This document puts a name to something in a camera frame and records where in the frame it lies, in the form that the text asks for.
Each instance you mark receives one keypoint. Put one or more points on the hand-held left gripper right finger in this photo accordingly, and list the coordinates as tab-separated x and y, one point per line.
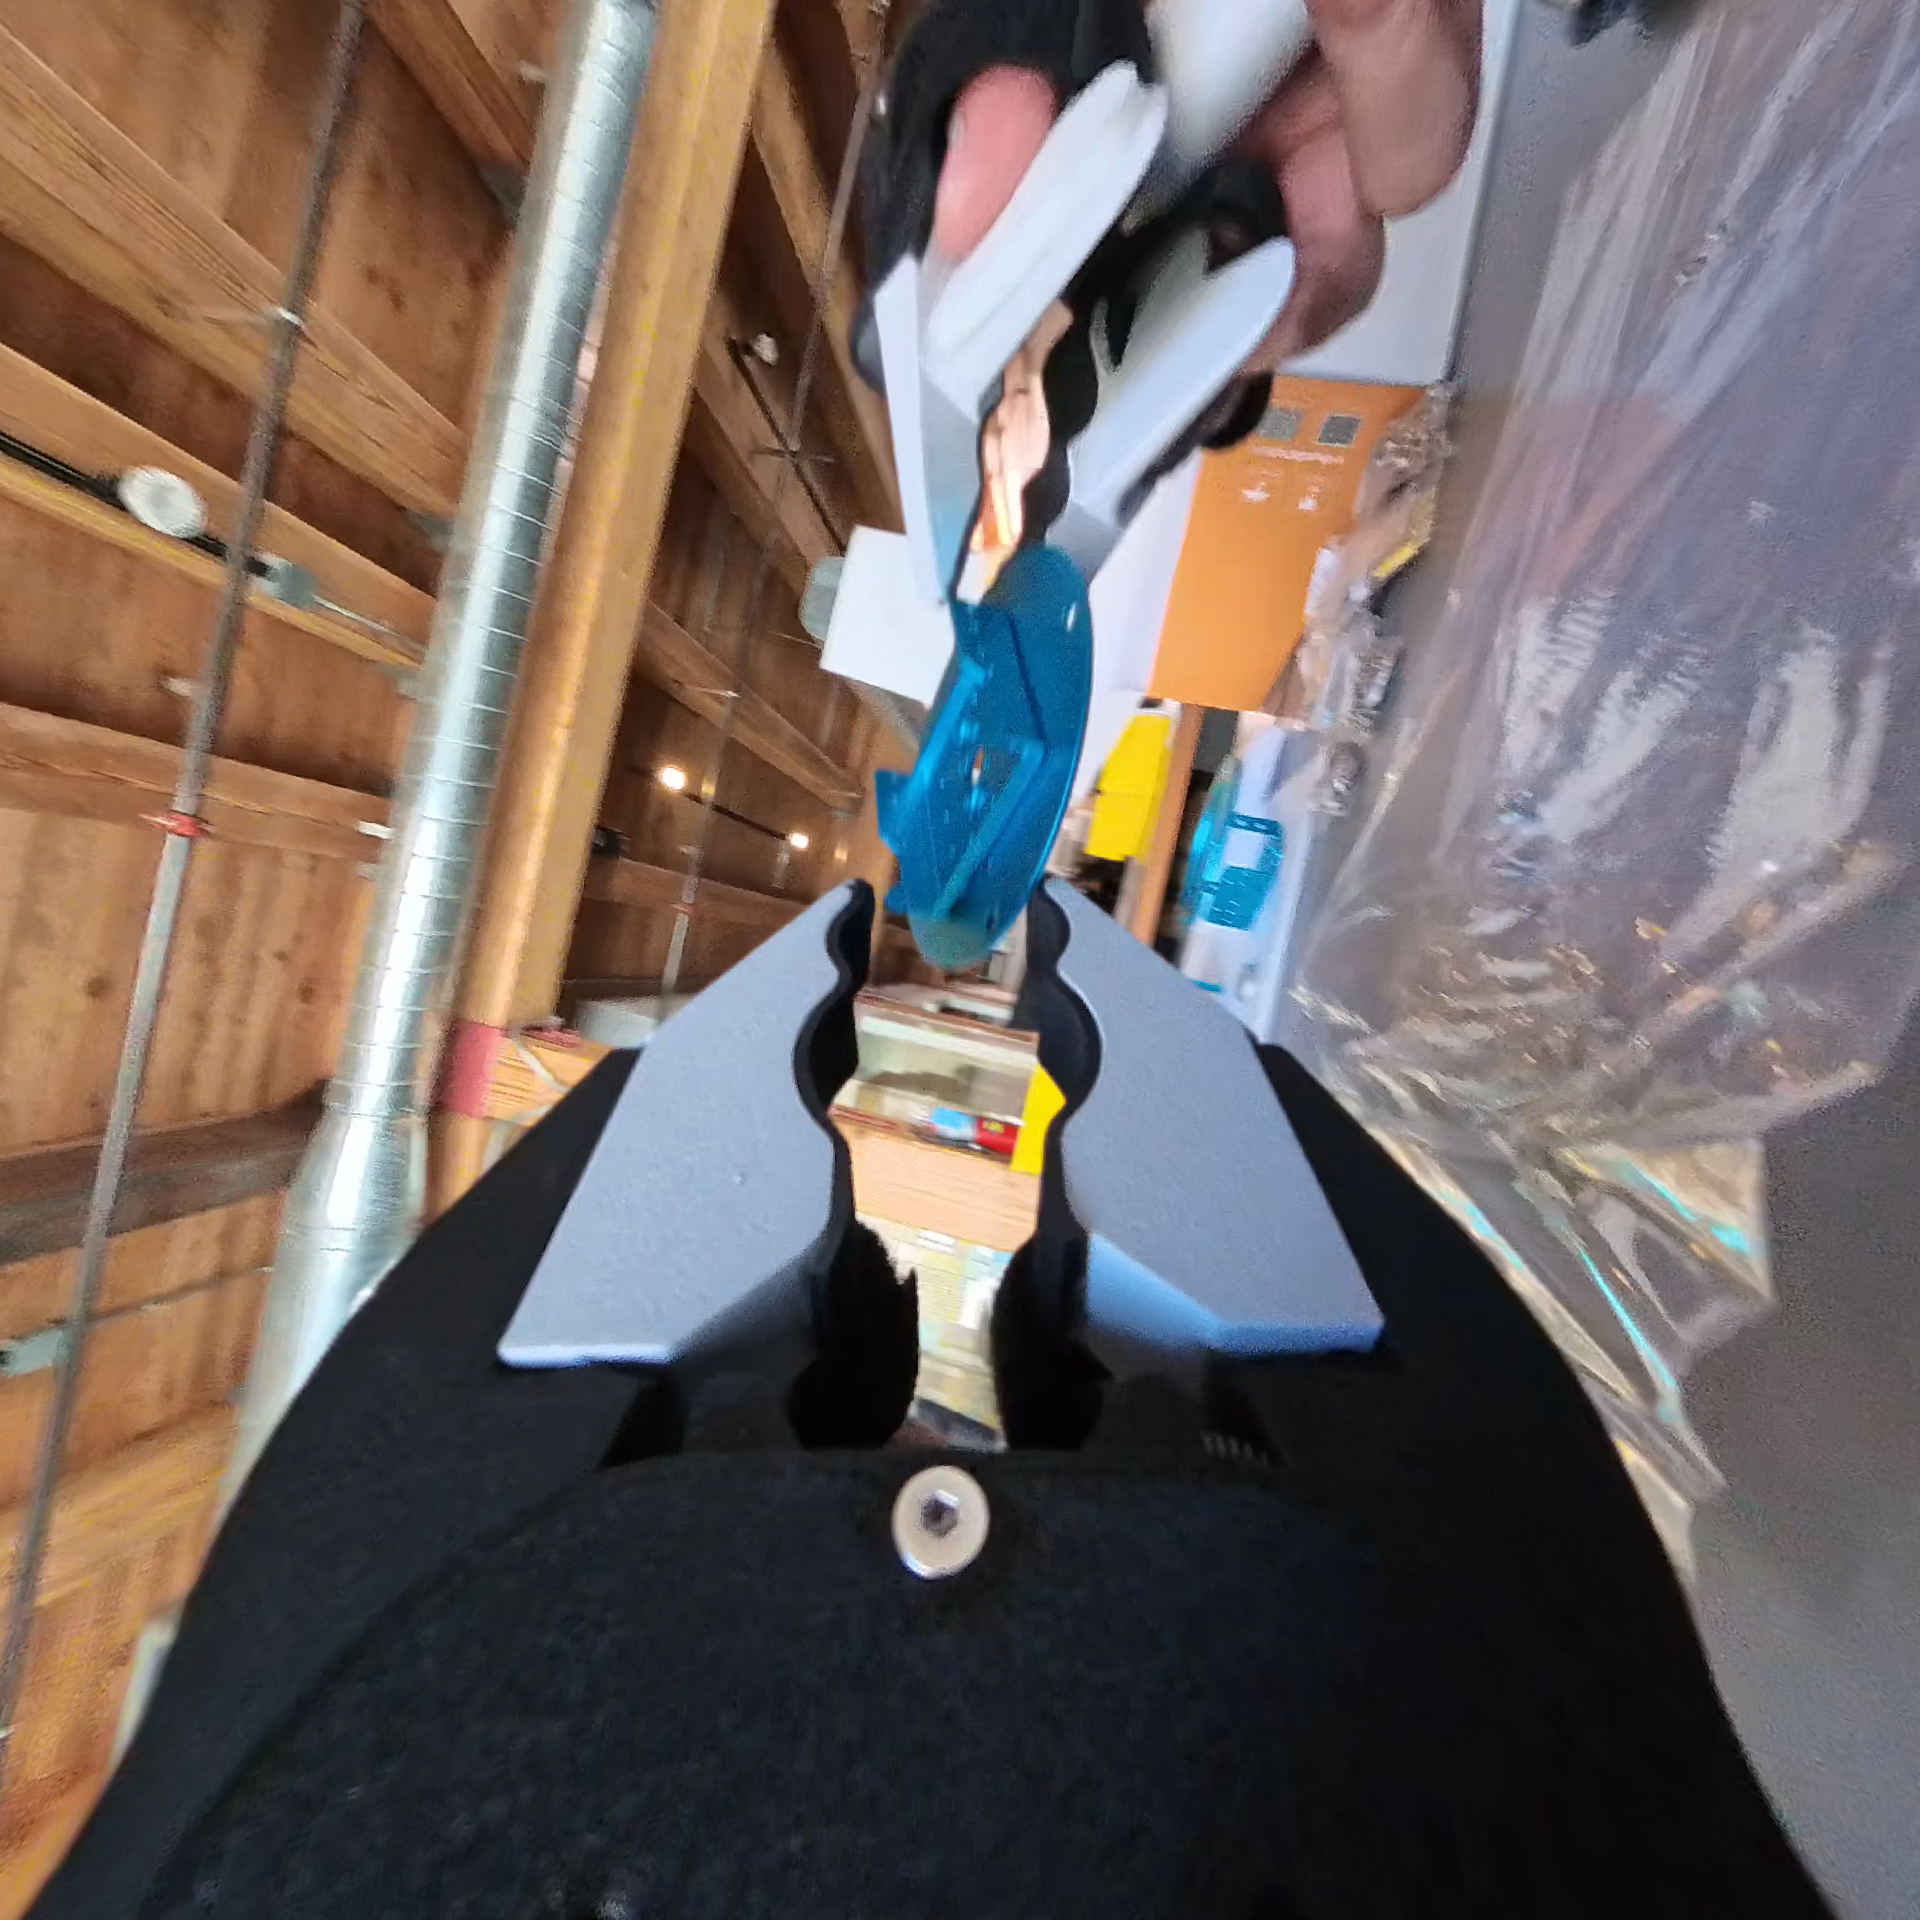
1214	1200

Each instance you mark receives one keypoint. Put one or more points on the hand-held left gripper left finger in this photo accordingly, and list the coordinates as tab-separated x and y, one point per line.
692	1200

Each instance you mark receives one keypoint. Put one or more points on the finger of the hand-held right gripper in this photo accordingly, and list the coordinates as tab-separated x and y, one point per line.
1184	359
931	422

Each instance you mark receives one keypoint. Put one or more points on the grey desk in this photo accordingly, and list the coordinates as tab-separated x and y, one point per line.
1846	1651

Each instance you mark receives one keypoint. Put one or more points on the person's right hand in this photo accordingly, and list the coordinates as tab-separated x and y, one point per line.
1395	105

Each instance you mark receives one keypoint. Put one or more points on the orange and white cardboard box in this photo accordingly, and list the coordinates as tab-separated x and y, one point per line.
1277	556

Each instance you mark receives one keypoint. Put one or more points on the white foam tray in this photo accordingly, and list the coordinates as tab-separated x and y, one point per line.
1290	961

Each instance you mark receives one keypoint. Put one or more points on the pile of screw bags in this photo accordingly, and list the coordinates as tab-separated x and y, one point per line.
1365	599

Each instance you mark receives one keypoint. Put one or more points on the yellow plastic bin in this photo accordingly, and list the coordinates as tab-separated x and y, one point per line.
1128	787

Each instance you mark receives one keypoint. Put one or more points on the clear plastic bag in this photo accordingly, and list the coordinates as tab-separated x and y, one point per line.
1651	750

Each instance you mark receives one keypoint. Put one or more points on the white ceiling spotlight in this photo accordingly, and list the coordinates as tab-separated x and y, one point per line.
164	504

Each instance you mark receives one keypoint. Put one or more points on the blue multi-hole box bracket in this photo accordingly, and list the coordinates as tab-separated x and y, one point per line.
1237	870

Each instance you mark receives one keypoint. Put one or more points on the silver spiral air duct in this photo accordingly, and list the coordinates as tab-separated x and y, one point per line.
451	675

